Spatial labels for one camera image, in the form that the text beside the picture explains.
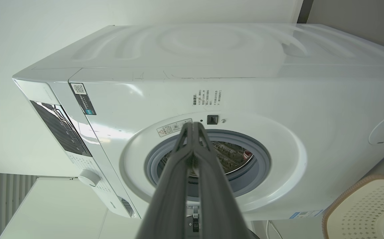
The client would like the stainless steel washing machine drum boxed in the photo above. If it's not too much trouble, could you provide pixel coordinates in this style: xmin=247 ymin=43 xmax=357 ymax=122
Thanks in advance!
xmin=160 ymin=141 xmax=255 ymax=178

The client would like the white warning label sticker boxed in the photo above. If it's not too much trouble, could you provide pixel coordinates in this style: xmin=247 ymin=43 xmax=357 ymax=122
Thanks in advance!
xmin=157 ymin=119 xmax=193 ymax=137

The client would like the cream perforated laundry basket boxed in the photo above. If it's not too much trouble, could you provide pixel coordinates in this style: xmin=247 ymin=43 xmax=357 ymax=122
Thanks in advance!
xmin=322 ymin=175 xmax=384 ymax=239

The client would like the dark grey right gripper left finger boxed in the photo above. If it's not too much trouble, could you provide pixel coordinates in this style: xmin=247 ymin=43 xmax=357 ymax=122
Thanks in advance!
xmin=136 ymin=123 xmax=194 ymax=239

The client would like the white cabinet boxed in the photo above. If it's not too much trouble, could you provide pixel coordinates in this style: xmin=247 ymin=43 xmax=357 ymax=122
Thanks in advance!
xmin=0 ymin=177 xmax=143 ymax=239

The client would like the grey slatted panel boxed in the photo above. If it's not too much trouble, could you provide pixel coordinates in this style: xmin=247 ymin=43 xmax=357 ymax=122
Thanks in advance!
xmin=0 ymin=172 xmax=38 ymax=239

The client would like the black washing machine control panel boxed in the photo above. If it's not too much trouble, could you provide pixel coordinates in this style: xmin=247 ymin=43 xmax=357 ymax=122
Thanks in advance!
xmin=30 ymin=101 xmax=92 ymax=157

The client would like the dark QR code sticker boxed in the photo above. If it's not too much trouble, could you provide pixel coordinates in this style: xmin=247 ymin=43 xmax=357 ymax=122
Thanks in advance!
xmin=70 ymin=83 xmax=97 ymax=116

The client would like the white detergent drawer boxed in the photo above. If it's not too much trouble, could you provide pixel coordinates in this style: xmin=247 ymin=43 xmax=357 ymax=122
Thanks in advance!
xmin=111 ymin=196 xmax=138 ymax=218

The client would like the blue energy label sticker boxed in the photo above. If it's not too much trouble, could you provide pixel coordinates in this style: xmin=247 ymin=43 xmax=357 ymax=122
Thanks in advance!
xmin=289 ymin=209 xmax=324 ymax=219

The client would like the white washing machine dial knob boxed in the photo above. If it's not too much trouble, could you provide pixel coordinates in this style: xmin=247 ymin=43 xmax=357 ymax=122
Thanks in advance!
xmin=78 ymin=169 xmax=101 ymax=187

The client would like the printed text label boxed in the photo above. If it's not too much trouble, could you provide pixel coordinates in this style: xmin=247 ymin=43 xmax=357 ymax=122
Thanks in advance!
xmin=192 ymin=89 xmax=224 ymax=107

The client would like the white front-load washing machine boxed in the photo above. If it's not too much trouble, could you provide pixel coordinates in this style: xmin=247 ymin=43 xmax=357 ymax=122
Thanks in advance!
xmin=12 ymin=23 xmax=384 ymax=221

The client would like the thin white cable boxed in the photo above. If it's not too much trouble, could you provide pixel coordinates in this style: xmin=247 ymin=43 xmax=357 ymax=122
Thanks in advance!
xmin=266 ymin=220 xmax=284 ymax=239

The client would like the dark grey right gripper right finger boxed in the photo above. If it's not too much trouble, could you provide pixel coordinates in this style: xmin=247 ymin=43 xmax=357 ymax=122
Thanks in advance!
xmin=194 ymin=122 xmax=260 ymax=239

